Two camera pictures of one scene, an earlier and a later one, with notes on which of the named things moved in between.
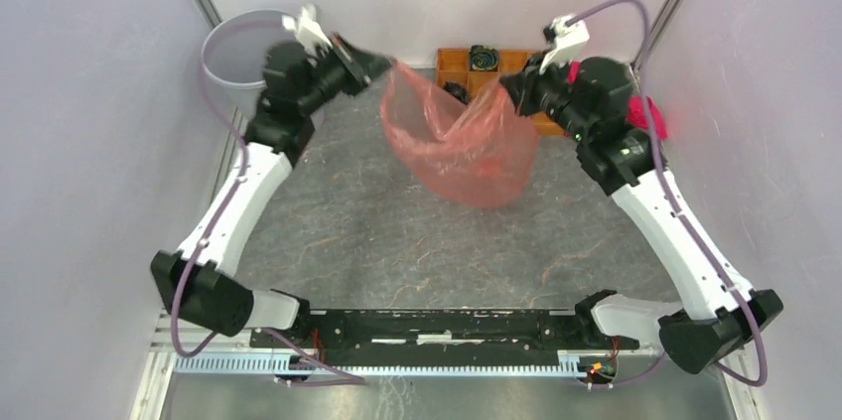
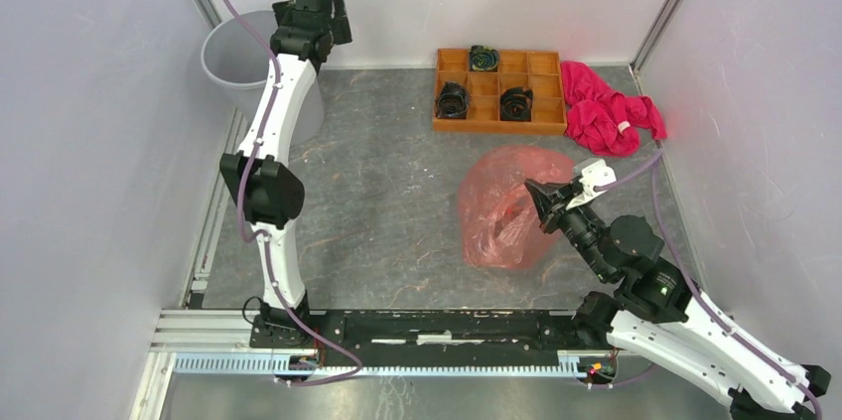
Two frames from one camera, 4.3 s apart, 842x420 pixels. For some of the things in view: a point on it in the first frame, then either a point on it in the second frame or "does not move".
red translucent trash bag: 484,153 → 498,220
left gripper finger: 365,66 → 342,32
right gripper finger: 519,87 → 540,194
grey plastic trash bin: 233,58 does not move
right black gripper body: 551,90 → 572,220
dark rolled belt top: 483,58 does not move
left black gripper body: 334,76 → 330,21
